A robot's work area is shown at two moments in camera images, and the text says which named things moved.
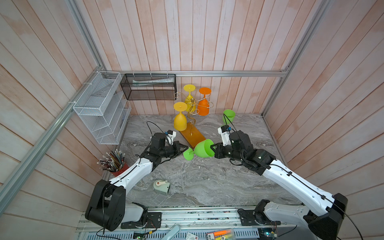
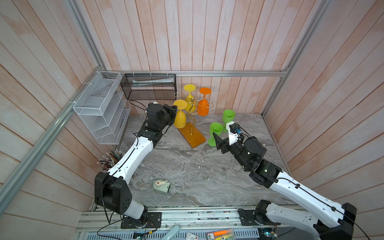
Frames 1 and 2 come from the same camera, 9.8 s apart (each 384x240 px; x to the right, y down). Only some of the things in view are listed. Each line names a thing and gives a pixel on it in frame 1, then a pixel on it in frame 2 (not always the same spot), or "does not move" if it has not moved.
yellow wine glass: [180, 120] does not move
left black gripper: [177, 145] -> [172, 110]
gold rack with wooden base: [193, 135] does not move
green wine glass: [202, 149] -> [216, 128]
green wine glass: [228, 117] does not move
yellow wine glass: [189, 100] does not move
